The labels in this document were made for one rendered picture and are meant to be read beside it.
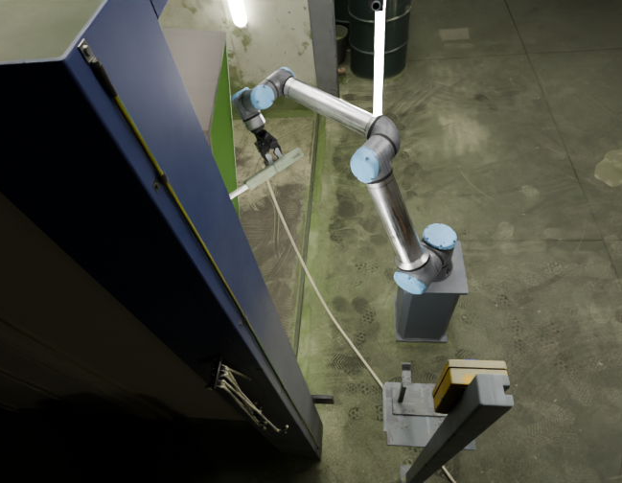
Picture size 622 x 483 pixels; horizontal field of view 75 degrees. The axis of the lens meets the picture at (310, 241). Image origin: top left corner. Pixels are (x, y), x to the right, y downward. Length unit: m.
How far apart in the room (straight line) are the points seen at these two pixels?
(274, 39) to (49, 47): 3.28
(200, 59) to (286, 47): 2.03
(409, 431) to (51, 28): 1.56
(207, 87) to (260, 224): 1.73
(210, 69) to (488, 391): 1.35
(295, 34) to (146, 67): 3.14
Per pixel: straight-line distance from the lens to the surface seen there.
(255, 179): 1.87
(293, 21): 3.57
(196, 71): 1.64
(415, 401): 1.71
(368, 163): 1.47
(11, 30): 0.49
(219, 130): 2.16
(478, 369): 0.97
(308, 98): 1.76
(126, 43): 0.49
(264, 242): 3.02
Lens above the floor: 2.44
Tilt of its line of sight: 54 degrees down
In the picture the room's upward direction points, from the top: 11 degrees counter-clockwise
